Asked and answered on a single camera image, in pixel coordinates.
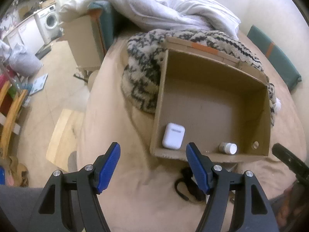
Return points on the light wooden board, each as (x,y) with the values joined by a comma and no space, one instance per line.
(62,148)

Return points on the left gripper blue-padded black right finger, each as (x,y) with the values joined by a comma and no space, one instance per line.
(252,210)

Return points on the small white bottle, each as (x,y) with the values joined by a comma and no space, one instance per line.
(228,148)

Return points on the black white knitted blanket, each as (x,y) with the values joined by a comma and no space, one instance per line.
(146,50)

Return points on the open cardboard box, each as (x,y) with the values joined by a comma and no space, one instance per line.
(216,99)

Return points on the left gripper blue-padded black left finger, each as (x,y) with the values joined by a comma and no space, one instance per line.
(54,209)

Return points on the white duvet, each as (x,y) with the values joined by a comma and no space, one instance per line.
(165,14)

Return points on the white earbuds case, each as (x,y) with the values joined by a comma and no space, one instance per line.
(173,136)

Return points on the bathroom scale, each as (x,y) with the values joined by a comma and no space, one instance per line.
(38,84)

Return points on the teal sofa armrest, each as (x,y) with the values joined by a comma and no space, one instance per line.
(105,14)

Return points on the grey plastic bag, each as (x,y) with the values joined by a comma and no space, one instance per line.
(24,62)

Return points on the white washing machine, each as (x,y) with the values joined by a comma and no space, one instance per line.
(48,23)

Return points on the person's right hand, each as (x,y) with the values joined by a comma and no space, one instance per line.
(293,202)

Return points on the teal cushion with orange stripe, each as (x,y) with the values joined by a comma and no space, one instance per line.
(276,56)

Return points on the wooden chair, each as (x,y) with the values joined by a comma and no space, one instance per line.
(10,121)

